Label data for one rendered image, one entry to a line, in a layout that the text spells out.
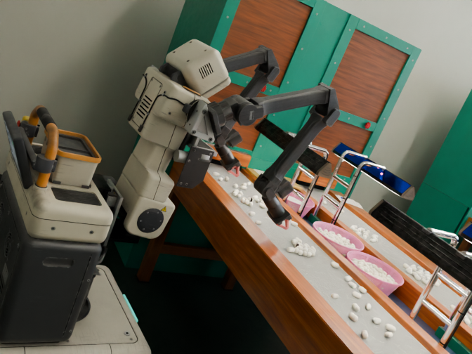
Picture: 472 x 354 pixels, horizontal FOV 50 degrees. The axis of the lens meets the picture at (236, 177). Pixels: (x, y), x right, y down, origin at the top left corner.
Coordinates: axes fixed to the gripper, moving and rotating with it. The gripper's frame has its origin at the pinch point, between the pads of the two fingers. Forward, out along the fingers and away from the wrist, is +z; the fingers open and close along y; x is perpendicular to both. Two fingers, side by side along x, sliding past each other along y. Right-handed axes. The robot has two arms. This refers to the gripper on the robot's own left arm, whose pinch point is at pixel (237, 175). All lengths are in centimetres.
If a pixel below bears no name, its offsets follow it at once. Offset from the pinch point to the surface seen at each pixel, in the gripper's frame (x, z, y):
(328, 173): -30.4, 3.8, -32.6
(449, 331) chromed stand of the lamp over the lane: -21, 30, -107
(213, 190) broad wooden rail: 13.9, -2.3, -2.9
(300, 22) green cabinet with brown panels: -79, -27, 47
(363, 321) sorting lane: 1, 16, -93
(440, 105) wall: -235, 174, 154
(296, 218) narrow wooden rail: -12.5, 29.3, -17.0
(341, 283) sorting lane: -4, 23, -69
